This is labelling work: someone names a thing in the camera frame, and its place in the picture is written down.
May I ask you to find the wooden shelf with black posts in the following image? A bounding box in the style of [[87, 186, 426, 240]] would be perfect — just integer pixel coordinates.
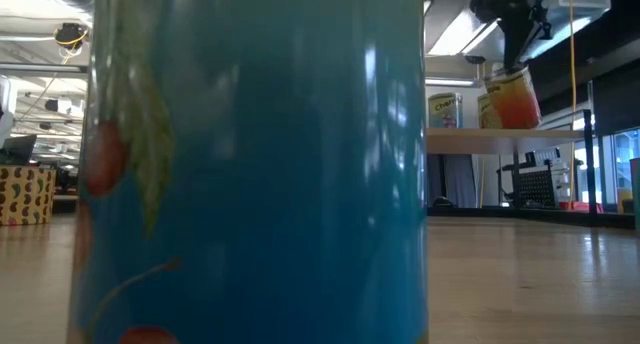
[[425, 108, 599, 228]]

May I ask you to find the dark monitor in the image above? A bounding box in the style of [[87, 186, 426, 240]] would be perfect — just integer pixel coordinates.
[[0, 133, 39, 167]]

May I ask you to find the yellow bin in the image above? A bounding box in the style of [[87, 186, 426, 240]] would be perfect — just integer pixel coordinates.
[[617, 187, 634, 214]]

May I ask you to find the black pegboard cart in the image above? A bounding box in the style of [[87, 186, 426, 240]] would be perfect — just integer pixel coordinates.
[[497, 148, 571, 210]]

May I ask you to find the yellow hanging cable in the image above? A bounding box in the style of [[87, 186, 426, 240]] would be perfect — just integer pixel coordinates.
[[568, 0, 579, 210]]

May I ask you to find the black ceiling cable reel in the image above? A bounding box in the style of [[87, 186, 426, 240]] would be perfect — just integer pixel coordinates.
[[53, 22, 91, 53]]

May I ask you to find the grey curtain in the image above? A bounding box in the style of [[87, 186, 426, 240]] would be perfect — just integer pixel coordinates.
[[427, 153, 476, 209]]

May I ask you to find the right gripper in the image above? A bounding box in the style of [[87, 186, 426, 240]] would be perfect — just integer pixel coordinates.
[[468, 0, 555, 71]]

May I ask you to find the orange gradient can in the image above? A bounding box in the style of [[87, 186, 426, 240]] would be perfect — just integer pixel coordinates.
[[483, 63, 544, 131]]

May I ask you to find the red object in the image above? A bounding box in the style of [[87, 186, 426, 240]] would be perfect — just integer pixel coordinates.
[[558, 200, 605, 214]]

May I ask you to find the black aluminium table frame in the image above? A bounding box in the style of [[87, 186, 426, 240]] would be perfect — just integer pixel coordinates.
[[52, 193, 640, 230]]

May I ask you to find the yellow patterned box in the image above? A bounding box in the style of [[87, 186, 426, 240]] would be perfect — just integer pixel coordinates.
[[0, 165, 57, 228]]

